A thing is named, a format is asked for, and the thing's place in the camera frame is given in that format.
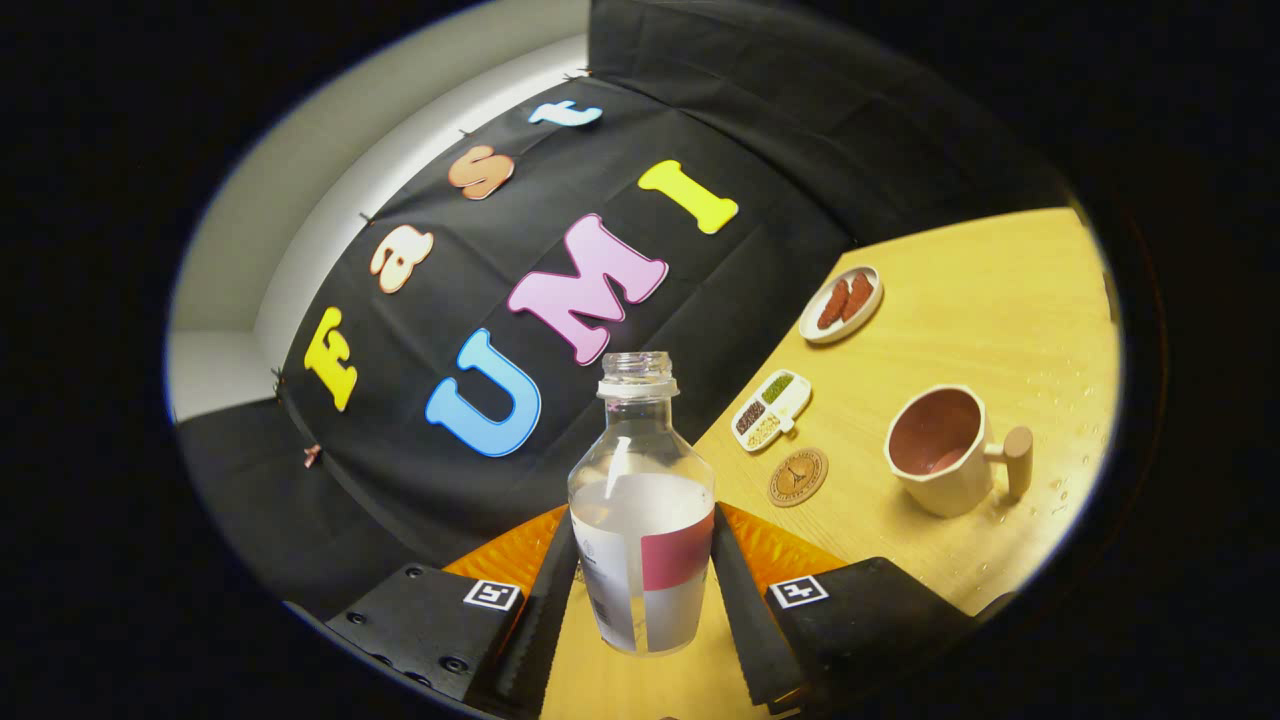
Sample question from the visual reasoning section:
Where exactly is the cream cup with wooden handle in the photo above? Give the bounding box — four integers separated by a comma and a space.
885, 385, 1035, 519

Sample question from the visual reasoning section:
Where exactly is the wooden table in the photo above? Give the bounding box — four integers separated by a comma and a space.
540, 207, 1121, 720

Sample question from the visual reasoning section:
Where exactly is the round wooden coaster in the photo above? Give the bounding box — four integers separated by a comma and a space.
767, 447, 830, 508

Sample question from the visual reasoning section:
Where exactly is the black backdrop cloth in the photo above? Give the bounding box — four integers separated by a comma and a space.
175, 0, 1076, 621

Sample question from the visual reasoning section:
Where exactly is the white divided condiment dish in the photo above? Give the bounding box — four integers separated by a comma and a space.
731, 369, 813, 454

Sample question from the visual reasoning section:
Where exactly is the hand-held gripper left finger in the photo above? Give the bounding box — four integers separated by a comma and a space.
325, 503, 581, 719

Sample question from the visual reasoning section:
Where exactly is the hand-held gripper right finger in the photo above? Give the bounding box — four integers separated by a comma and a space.
712, 502, 976, 713

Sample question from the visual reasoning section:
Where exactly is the white round plate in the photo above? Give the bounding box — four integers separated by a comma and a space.
798, 265, 885, 346

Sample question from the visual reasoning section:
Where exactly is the clear plastic juice bottle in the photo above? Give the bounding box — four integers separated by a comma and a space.
567, 351, 717, 657

